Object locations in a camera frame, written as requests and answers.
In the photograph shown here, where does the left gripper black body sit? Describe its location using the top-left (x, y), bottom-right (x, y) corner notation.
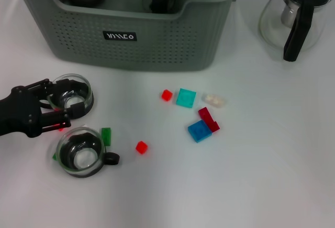
top-left (0, 85), bottom-right (44, 138)

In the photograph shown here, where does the blue square toy brick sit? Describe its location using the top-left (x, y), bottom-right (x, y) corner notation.
top-left (187, 119), bottom-right (213, 144)

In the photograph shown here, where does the dark red long toy brick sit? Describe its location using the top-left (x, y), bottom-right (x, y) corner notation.
top-left (198, 106), bottom-right (220, 134)

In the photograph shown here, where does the grey perforated storage basket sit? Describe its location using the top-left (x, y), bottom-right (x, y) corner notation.
top-left (16, 0), bottom-right (244, 72)

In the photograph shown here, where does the teal square toy brick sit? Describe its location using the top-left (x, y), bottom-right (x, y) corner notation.
top-left (175, 88), bottom-right (197, 109)

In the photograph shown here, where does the glass carafe with black handle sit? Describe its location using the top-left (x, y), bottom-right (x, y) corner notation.
top-left (259, 0), bottom-right (331, 62)

